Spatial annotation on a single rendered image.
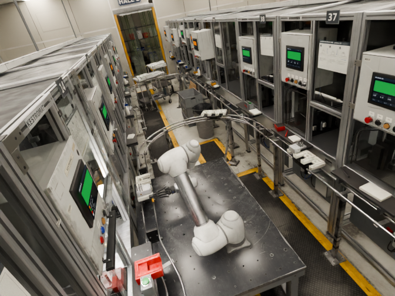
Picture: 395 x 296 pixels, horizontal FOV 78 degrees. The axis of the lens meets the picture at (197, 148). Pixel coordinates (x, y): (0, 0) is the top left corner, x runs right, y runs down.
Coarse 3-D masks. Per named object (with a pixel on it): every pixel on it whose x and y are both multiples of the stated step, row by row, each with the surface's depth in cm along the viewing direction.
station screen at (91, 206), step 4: (84, 168) 108; (84, 172) 106; (84, 176) 105; (84, 180) 103; (92, 180) 115; (80, 184) 97; (92, 184) 113; (80, 188) 96; (92, 188) 111; (96, 188) 118; (80, 192) 95; (92, 192) 110; (96, 192) 116; (92, 196) 108; (96, 196) 114; (84, 200) 97; (92, 200) 106; (96, 200) 112; (88, 204) 100; (92, 204) 105; (88, 208) 98; (92, 208) 103; (92, 212) 102; (92, 216) 101
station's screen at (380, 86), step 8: (376, 80) 149; (384, 80) 144; (392, 80) 140; (376, 88) 151; (384, 88) 146; (392, 88) 141; (376, 96) 152; (384, 96) 147; (392, 96) 143; (384, 104) 148; (392, 104) 144
